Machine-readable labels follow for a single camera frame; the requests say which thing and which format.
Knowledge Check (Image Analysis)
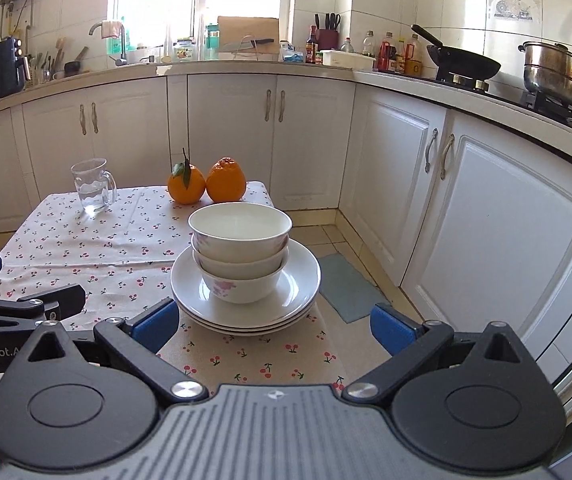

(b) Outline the black mortar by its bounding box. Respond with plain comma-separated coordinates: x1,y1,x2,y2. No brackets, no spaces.
64,46,90,77

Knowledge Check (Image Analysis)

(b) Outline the yellow oil bottle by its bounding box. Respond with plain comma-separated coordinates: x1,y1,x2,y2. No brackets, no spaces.
406,34,424,77

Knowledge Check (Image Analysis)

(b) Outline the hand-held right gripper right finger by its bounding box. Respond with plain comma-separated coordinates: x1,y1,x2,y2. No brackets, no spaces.
343,302,529,405

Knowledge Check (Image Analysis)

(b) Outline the kitchen knife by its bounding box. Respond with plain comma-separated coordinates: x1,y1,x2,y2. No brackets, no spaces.
222,35,275,54

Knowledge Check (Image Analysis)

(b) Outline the wooden cutting board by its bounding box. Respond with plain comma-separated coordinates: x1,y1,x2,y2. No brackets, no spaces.
217,16,281,55

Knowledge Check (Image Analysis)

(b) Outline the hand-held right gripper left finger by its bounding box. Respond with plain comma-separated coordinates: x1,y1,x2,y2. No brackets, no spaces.
28,298,211,405

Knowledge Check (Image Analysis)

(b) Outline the cherry print tablecloth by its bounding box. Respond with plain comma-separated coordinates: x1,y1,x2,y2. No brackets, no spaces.
0,180,347,433

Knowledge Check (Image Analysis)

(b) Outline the white plastic tray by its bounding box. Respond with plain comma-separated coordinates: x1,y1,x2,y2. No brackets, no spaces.
322,50,375,71

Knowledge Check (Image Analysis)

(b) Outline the green detergent bottle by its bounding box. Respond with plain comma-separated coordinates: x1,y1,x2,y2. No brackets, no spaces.
108,17,127,58

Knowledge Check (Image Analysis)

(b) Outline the wall sticker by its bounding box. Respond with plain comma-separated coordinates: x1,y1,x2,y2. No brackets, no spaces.
488,0,541,23

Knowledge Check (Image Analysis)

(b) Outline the black air fryer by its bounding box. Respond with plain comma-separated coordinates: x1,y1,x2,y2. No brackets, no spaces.
0,36,28,103

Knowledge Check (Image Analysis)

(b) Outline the red condiment bottle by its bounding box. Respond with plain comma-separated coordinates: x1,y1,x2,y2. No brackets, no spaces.
378,32,395,72

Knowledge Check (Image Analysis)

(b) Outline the metal faucet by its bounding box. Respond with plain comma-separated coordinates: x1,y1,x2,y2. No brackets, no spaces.
90,21,129,67

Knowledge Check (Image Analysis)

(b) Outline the white floral bowl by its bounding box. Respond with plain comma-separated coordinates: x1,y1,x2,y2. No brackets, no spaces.
191,234,291,277
188,202,293,252
193,252,287,305

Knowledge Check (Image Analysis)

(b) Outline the orange with leaf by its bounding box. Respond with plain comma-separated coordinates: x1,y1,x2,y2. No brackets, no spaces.
167,148,207,205

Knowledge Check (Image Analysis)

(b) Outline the gas stove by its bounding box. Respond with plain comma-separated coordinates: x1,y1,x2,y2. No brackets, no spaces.
436,74,572,128

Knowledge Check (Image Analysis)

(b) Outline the black wok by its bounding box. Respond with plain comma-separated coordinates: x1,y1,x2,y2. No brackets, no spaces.
411,24,502,82

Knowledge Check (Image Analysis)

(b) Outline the large steel pot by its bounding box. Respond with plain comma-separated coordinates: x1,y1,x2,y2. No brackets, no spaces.
518,41,572,115

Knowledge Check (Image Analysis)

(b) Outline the teal bottle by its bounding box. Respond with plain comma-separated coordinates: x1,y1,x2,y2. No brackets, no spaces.
206,22,221,61

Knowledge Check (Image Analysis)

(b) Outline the clear glass mug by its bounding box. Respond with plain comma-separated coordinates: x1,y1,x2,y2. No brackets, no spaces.
71,158,118,216

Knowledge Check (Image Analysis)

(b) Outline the utensil holder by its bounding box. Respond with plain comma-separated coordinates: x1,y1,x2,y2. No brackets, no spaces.
31,37,67,84

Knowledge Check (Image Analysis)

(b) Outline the grey floor mat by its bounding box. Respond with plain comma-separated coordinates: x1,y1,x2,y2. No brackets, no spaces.
318,252,393,324

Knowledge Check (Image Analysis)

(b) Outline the red knife block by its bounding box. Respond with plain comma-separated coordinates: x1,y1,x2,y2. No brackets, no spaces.
314,12,341,51

